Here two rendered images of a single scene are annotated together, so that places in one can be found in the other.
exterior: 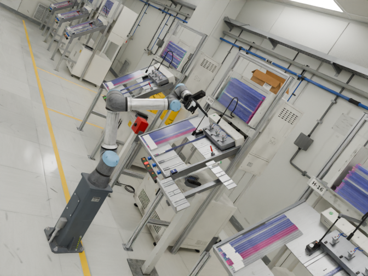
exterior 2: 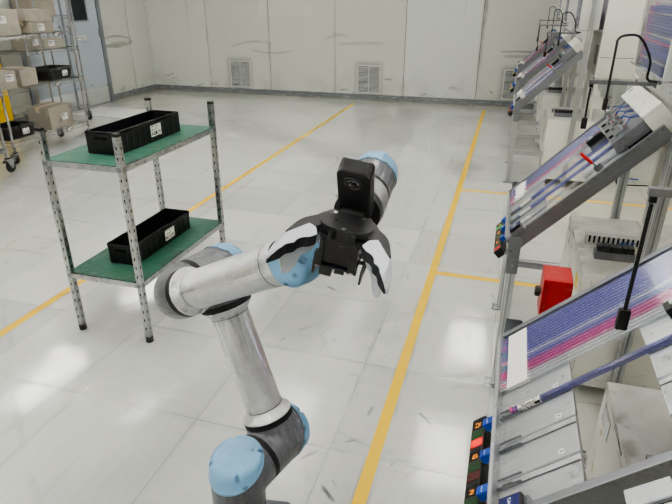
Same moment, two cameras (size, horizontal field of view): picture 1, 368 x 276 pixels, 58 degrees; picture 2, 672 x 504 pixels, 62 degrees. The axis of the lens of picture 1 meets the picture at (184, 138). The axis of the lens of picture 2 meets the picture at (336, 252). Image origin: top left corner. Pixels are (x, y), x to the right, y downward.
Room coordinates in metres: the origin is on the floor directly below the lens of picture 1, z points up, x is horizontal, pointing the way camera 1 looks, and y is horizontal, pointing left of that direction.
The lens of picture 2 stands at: (1.79, -0.50, 1.67)
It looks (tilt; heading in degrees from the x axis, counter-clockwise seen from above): 25 degrees down; 55
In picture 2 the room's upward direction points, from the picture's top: straight up
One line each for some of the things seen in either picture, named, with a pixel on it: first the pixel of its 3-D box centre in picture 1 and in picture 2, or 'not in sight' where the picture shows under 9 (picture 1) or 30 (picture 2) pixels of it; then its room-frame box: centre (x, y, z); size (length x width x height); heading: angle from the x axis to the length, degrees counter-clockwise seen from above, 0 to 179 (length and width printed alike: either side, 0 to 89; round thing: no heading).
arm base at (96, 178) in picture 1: (100, 176); not in sight; (2.13, 0.35, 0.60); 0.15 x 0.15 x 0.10
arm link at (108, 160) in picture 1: (108, 162); (239, 474); (2.14, 0.36, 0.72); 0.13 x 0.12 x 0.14; 22
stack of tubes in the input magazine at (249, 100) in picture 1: (243, 101); not in sight; (3.03, -0.28, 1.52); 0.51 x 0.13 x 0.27; 38
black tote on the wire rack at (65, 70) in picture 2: not in sight; (50, 72); (3.04, 7.08, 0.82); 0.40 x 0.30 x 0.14; 44
